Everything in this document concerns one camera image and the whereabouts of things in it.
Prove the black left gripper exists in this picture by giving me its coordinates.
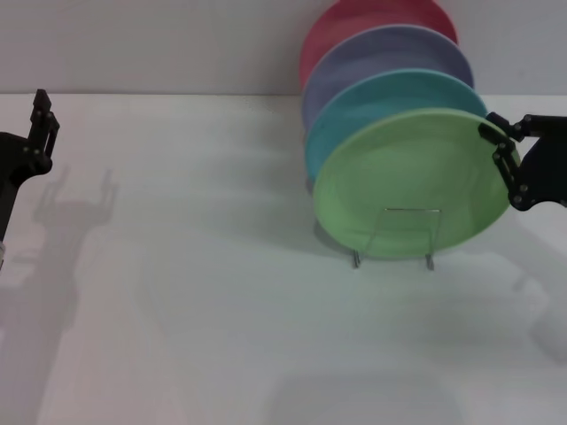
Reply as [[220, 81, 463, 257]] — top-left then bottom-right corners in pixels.
[[0, 89, 61, 243]]

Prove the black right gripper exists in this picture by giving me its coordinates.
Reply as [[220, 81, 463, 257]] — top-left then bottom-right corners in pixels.
[[478, 112, 567, 213]]

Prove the green round plate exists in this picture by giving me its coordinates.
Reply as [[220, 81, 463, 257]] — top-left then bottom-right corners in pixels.
[[311, 107, 521, 260]]

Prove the light blue round plate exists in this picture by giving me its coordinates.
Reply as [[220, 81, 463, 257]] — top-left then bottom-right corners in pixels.
[[304, 68, 489, 181]]

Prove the purple round plate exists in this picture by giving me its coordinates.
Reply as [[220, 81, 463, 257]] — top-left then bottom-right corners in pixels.
[[301, 25, 476, 134]]

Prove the red round plate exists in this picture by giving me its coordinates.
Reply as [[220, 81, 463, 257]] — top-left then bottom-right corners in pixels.
[[299, 0, 459, 89]]

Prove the metal wire plate rack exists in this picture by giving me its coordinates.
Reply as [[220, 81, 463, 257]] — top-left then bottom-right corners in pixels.
[[351, 206, 444, 271]]

